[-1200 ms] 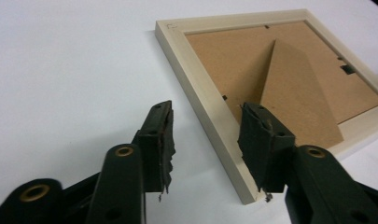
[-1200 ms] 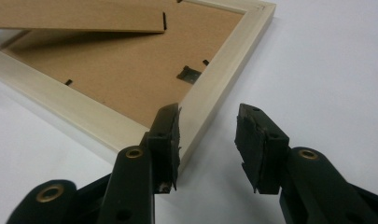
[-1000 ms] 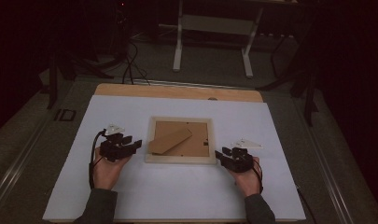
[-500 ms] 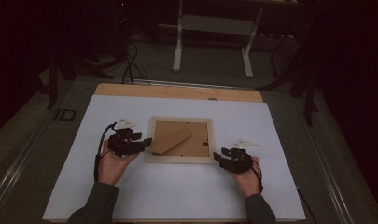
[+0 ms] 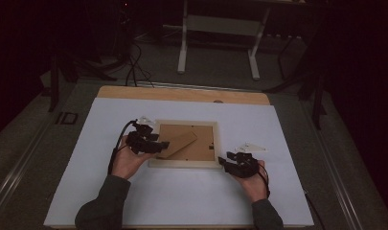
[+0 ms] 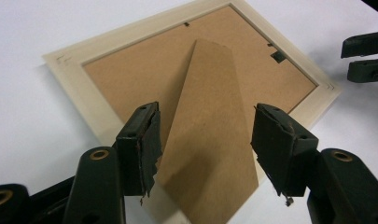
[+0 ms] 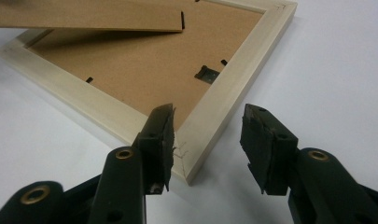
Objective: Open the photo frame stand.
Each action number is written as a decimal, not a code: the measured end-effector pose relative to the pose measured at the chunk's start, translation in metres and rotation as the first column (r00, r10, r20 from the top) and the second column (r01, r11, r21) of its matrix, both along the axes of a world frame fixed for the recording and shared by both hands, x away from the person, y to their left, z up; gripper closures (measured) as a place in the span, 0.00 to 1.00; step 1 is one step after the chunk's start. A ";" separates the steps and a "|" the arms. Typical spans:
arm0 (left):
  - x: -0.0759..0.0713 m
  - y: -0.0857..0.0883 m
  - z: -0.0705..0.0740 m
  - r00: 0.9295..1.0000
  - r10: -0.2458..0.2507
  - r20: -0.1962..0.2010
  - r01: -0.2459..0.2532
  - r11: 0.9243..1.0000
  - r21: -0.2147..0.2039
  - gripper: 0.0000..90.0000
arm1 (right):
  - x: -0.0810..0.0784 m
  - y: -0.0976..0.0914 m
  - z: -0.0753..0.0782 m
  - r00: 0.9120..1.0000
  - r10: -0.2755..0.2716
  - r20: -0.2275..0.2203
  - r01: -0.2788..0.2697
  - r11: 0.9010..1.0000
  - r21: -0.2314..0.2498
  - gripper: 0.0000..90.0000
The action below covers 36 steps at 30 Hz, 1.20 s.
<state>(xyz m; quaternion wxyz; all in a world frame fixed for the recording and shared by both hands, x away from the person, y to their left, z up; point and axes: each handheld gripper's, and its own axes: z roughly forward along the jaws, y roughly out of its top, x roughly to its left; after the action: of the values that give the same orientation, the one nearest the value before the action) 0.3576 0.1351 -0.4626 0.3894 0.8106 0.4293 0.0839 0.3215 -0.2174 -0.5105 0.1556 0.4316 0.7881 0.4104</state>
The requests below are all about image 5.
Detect black floor cables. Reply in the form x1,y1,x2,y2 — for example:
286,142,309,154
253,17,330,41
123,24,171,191
124,40,156,89

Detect left hand-held gripper cable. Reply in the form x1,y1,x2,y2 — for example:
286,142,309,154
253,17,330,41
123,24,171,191
106,119,138,175

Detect right hand-held gripper cable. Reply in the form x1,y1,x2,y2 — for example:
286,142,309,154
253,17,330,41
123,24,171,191
256,162,272,198

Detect person's right hand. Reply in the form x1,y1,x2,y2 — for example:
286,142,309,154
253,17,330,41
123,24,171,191
237,159,270,204

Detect metal floor rail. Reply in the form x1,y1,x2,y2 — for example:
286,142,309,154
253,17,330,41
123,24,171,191
0,109,57,219
300,101,364,230

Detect black metal stand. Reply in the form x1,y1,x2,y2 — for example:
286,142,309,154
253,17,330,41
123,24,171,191
263,30,330,131
47,44,119,113

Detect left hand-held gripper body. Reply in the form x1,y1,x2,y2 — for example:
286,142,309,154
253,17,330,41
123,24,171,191
126,116,161,155

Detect pale wooden picture frame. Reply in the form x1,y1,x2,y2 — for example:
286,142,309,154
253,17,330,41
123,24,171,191
148,119,223,170

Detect metal rail behind table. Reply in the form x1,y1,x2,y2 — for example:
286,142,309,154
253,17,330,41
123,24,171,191
134,80,263,94

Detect white metal table frame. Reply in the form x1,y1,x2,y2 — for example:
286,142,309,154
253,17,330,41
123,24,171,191
176,0,273,81

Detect black cable beside table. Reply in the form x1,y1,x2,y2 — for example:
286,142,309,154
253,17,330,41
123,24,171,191
302,187,326,230

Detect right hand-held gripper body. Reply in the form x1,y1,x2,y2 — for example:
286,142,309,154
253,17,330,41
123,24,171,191
224,142,268,179

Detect hand-held gripper cable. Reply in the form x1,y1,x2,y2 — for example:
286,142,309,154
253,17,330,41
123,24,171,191
256,162,272,198
106,119,138,175

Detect person's left hand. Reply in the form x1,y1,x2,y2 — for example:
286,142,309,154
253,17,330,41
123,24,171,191
110,135,158,181

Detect white table sheet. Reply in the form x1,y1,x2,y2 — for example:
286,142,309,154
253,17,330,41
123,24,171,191
43,97,315,228

